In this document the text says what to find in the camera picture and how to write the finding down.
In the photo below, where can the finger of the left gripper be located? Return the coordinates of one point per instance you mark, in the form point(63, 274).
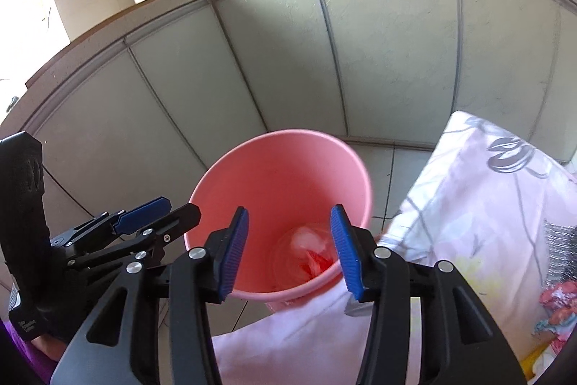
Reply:
point(96, 244)
point(142, 216)

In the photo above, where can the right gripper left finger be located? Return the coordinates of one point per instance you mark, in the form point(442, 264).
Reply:
point(118, 341)

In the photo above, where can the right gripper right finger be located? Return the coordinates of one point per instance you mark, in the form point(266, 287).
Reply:
point(461, 342)

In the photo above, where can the pink blue wrapper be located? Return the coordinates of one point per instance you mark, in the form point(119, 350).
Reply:
point(560, 303)

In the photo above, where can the silver mesh scouring pad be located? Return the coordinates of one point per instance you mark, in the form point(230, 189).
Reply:
point(561, 243)

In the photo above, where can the red white plastic bag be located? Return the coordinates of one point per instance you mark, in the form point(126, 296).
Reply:
point(313, 250)

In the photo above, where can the grey kitchen cabinet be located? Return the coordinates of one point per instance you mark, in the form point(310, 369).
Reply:
point(141, 105)

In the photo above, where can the floral white tablecloth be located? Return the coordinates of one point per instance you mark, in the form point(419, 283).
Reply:
point(480, 203)

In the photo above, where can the pink plastic bucket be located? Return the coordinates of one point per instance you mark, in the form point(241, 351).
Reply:
point(286, 180)

